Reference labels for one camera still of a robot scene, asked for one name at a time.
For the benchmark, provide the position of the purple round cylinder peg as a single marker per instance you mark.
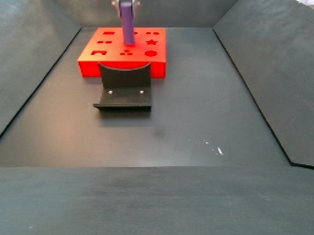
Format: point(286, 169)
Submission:
point(127, 21)

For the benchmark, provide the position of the red shape sorter block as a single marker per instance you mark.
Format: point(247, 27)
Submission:
point(106, 49)

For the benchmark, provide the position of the black curved holder stand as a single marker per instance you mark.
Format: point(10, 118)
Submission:
point(126, 88)

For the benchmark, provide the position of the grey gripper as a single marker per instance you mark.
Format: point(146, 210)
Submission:
point(118, 2)

